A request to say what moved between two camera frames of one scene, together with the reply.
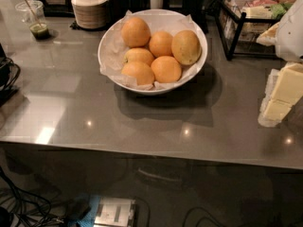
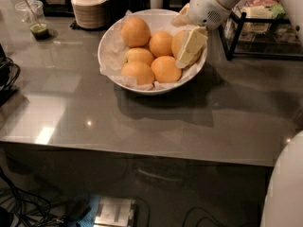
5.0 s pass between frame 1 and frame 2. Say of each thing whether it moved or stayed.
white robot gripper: moved
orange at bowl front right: stayed
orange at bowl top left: stayed
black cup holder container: stayed
